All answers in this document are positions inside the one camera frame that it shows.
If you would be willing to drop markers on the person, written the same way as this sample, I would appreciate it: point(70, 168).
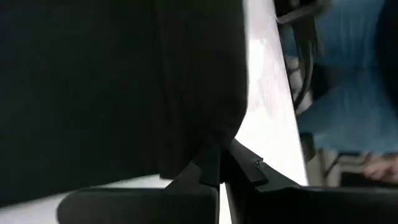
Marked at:
point(348, 93)

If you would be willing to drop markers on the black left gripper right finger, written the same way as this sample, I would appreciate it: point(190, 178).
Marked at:
point(252, 193)

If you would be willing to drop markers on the black cloth napkin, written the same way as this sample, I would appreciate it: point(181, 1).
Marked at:
point(109, 93)

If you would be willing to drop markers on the person's hand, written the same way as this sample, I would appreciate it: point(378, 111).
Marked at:
point(382, 169)

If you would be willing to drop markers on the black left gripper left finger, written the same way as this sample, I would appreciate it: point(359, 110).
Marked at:
point(199, 202)

